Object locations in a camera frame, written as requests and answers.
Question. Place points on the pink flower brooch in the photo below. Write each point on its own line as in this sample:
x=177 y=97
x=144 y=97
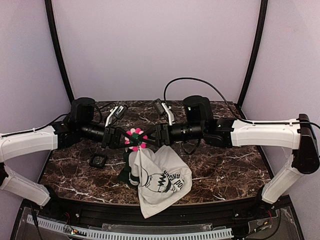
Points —
x=134 y=133

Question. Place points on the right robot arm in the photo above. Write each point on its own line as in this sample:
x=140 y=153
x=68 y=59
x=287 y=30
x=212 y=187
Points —
x=296 y=134

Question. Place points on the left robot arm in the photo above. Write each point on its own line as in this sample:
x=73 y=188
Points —
x=77 y=124

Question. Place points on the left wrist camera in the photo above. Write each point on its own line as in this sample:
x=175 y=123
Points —
x=117 y=113

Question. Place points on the white slotted cable duct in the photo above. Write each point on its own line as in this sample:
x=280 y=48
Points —
x=133 y=232

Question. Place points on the black aluminium front rail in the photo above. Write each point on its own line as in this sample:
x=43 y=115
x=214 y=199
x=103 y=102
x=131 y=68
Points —
x=95 y=214

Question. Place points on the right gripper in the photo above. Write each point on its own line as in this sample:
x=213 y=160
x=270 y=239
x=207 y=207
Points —
x=164 y=134

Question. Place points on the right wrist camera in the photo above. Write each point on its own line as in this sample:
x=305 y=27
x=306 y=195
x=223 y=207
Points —
x=164 y=111

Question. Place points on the black frame post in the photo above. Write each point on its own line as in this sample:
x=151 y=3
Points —
x=254 y=52
x=57 y=49

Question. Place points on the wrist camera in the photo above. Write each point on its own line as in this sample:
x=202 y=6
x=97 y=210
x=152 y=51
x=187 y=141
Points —
x=117 y=113
x=164 y=111

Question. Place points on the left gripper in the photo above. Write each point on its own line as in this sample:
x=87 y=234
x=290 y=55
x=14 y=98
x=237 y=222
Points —
x=108 y=137

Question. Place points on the black square box left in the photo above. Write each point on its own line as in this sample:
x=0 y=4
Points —
x=98 y=160

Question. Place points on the white and green garment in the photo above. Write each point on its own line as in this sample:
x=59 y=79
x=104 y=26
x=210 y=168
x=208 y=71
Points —
x=162 y=178

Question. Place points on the right black frame post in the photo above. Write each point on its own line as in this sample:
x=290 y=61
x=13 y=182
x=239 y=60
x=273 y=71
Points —
x=254 y=52

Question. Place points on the left black frame post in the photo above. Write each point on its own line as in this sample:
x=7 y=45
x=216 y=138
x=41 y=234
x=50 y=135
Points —
x=57 y=49

